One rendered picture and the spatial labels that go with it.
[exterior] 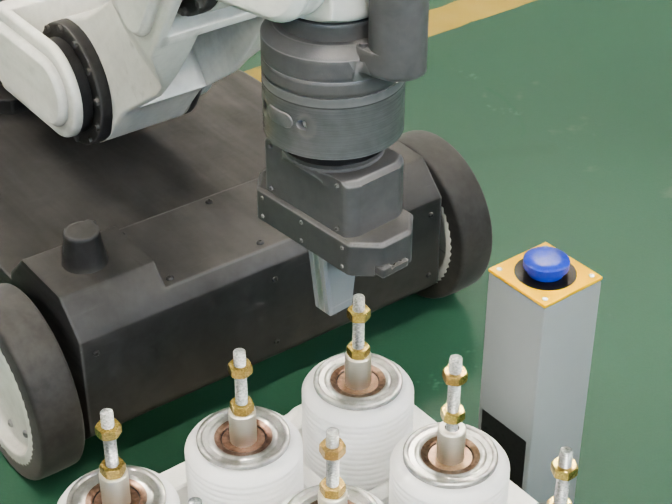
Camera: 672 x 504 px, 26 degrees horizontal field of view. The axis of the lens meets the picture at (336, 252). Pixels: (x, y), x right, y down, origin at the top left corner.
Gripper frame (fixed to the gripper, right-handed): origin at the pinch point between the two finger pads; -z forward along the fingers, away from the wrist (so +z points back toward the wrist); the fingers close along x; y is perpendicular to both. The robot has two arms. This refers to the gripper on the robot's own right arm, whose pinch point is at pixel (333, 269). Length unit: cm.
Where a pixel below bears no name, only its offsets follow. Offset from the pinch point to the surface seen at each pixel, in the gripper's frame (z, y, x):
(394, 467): -23.4, 7.8, -1.5
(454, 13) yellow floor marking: -48, 111, -95
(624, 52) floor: -48, 121, -67
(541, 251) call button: -15.1, 29.7, -6.4
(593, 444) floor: -48, 45, -9
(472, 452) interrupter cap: -22.9, 13.2, 1.8
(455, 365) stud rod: -13.5, 11.3, 1.1
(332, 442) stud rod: -14.8, -0.4, 0.3
